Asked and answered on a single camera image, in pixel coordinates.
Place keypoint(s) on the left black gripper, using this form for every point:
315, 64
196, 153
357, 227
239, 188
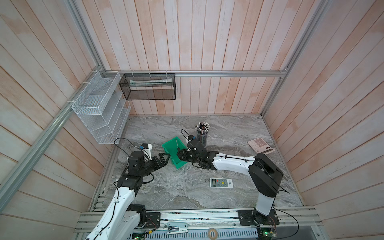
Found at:
157, 161

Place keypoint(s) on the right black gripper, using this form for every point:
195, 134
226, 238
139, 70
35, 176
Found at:
184, 153

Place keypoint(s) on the green plastic bin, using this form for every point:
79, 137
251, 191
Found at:
170, 147

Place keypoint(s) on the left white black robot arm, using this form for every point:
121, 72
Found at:
122, 216

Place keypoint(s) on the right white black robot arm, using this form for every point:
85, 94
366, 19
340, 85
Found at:
265, 174

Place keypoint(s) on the mesh pencil cup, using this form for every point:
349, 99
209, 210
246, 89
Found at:
202, 129

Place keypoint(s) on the white remote control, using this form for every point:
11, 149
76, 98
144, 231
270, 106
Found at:
221, 183

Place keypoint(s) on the pink calculator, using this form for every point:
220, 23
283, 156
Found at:
260, 146

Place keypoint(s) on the tape roll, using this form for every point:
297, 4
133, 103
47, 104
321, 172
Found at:
213, 234

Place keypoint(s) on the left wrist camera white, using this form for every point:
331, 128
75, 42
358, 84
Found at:
146, 148

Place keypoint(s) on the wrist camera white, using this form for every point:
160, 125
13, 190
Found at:
146, 148
190, 138

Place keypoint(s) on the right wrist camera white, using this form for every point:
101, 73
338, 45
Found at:
190, 138

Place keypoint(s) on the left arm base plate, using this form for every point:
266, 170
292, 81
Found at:
152, 220

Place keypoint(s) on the black mesh wall basket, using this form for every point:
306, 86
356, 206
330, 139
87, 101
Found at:
140, 87

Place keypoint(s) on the white wire wall shelf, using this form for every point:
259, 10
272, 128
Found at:
102, 108

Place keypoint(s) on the aluminium front rail frame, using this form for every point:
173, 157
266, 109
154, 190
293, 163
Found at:
296, 223

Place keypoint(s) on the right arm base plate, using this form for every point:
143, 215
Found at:
254, 218

